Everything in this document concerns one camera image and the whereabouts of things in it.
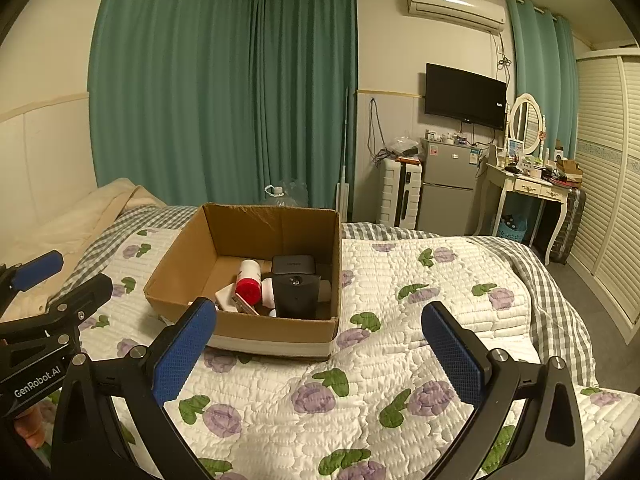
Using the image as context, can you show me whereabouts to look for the cluster of small containers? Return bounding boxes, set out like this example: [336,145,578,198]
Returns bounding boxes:
[425,130,481,147]

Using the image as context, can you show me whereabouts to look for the white usb charger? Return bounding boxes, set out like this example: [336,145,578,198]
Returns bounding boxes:
[215,285,239,312]

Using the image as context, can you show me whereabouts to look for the wide green curtain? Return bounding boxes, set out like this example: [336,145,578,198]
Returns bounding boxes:
[87,0,360,211]

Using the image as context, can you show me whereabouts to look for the grey small fridge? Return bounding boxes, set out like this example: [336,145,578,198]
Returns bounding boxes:
[416,137,485,236]

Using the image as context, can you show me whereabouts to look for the grey plaid suitcase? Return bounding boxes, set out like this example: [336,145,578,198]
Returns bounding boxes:
[552,187,587,267]

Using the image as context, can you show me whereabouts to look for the black boxy device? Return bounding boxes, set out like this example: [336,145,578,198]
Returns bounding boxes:
[274,273,321,319]

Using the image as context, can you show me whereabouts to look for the cream blanket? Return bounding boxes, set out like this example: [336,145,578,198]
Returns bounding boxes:
[0,177,168,321]

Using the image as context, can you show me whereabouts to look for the air conditioner cable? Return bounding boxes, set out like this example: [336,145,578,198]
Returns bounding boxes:
[495,32,513,81]

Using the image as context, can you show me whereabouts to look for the small brown cardboard box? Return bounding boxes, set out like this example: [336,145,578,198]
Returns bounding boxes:
[556,159,583,183]

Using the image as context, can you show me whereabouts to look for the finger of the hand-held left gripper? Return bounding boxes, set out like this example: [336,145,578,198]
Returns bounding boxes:
[47,274,114,329]
[0,252,65,294]

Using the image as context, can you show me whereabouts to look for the cream louvered wardrobe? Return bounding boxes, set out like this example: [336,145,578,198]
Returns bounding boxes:
[570,50,640,326]

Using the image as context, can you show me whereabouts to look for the white dressing table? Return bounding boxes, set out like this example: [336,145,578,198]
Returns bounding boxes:
[477,157,573,266]

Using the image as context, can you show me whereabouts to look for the large clear water bottle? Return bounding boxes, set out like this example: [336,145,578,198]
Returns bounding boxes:
[262,180,311,208]

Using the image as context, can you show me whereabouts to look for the dark wall cables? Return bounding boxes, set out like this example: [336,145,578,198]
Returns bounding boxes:
[367,97,388,166]

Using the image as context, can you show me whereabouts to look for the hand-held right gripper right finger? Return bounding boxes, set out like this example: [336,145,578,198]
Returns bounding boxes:
[421,301,586,480]

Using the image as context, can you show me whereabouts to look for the white ribbed suitcase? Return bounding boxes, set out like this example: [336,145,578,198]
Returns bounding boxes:
[376,157,423,228]

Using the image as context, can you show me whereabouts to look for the white bottle with red cap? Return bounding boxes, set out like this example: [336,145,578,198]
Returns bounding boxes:
[235,259,264,306]

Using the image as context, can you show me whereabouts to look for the clear plastic bag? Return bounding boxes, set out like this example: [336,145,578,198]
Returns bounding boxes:
[382,135,421,158]

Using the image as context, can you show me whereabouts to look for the narrow green curtain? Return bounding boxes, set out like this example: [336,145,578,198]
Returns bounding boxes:
[506,0,580,153]

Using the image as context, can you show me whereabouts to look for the white air conditioner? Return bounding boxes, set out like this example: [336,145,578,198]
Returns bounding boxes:
[405,0,507,36]

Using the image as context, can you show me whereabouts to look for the group of cosmetics bottles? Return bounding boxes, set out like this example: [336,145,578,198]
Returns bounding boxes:
[500,140,558,178]

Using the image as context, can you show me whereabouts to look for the white flat mop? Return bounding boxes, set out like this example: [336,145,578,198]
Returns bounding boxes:
[334,87,353,223]

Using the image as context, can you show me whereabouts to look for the person's left hand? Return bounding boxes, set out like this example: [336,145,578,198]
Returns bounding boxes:
[14,402,54,455]

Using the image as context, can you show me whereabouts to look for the oval white vanity mirror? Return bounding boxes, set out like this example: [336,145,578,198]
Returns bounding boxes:
[506,92,547,156]

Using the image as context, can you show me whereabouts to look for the blue plastic basket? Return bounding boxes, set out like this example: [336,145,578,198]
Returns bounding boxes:
[497,214,528,245]

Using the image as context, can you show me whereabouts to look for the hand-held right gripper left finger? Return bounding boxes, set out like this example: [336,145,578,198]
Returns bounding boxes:
[51,297,218,480]

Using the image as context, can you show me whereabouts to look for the black wall television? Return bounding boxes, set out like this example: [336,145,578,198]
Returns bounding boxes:
[424,62,508,131]

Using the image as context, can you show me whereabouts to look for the pink packet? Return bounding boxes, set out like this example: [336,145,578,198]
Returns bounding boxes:
[232,295,261,317]

